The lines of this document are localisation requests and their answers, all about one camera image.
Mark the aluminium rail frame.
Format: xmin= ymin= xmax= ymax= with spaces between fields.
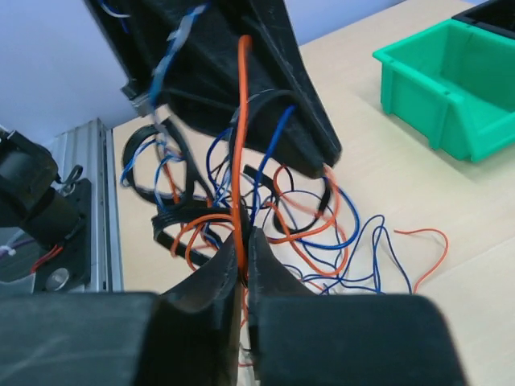
xmin=48 ymin=118 xmax=123 ymax=292

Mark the black bin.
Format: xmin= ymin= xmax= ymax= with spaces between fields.
xmin=452 ymin=0 xmax=515 ymax=39

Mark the orange wire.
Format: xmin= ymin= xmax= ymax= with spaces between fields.
xmin=164 ymin=34 xmax=450 ymax=296

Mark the dark blue wire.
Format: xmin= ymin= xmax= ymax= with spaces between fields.
xmin=204 ymin=104 xmax=415 ymax=296

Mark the green bin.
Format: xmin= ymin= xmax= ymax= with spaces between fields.
xmin=373 ymin=19 xmax=514 ymax=162

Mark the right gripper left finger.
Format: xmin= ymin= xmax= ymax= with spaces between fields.
xmin=136 ymin=236 xmax=241 ymax=385

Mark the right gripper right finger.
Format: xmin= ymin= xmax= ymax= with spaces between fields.
xmin=248 ymin=228 xmax=319 ymax=385

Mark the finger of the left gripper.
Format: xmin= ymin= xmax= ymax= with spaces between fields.
xmin=242 ymin=1 xmax=342 ymax=178
xmin=84 ymin=0 xmax=282 ymax=170

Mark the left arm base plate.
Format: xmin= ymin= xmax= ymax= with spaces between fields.
xmin=0 ymin=176 xmax=97 ymax=294

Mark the black cable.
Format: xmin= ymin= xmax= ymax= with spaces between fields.
xmin=122 ymin=89 xmax=335 ymax=270

